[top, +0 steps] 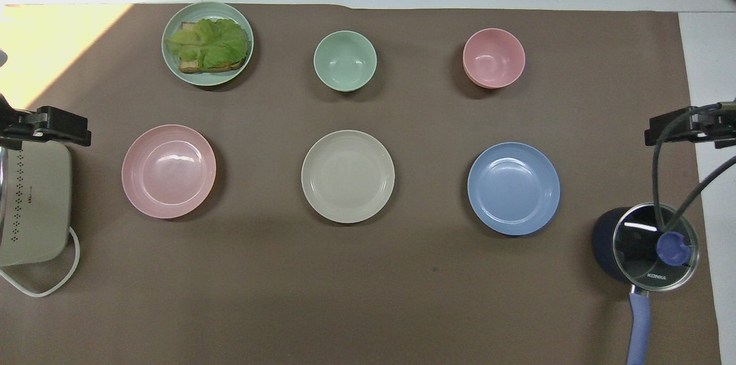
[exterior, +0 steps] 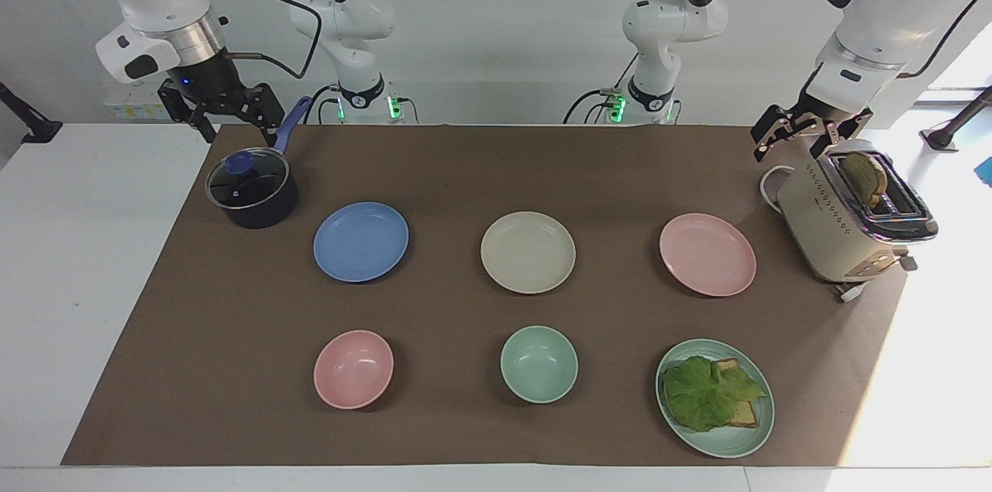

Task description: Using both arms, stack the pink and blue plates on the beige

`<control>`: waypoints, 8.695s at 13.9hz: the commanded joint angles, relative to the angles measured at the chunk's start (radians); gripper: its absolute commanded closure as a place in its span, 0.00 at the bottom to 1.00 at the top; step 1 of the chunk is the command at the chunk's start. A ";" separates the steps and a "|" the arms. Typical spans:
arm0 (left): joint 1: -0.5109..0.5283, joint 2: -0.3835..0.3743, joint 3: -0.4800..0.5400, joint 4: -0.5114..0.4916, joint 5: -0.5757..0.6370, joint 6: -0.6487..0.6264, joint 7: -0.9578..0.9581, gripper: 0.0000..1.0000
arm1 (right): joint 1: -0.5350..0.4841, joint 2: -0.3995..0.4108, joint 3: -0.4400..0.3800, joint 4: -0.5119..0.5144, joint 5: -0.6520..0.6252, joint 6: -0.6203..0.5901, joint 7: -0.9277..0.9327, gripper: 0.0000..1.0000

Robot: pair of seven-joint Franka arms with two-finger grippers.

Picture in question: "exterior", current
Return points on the black stand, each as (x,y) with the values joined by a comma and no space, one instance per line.
(31,124)
(957,124)

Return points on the blue object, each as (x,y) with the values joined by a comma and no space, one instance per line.
(986,171)

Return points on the white box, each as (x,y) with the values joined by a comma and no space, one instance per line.
(132,101)

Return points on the dark blue saucepan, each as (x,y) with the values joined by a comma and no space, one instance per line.
(260,205)

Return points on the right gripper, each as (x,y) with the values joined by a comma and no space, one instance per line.
(208,77)

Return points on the bread slice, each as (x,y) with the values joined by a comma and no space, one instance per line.
(745,416)

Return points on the glass lid with blue knob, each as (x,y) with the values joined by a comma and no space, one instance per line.
(246,178)

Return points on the cream toaster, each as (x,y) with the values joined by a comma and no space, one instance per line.
(833,232)

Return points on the pink plate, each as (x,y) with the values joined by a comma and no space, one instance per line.
(707,254)

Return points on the beige plate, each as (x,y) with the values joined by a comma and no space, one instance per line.
(528,252)

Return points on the blue plate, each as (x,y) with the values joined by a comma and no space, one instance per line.
(360,242)

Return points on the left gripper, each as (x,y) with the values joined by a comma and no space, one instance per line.
(818,101)

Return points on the green lettuce leaf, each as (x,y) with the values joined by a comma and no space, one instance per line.
(705,395)

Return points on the toast slice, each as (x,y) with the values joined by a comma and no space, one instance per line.
(864,176)

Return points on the green plate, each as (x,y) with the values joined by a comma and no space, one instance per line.
(732,438)

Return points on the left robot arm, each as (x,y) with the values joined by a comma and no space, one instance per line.
(891,4)

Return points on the green bowl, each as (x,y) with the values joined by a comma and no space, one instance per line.
(539,364)

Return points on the pink bowl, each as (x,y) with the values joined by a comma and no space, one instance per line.
(353,369)

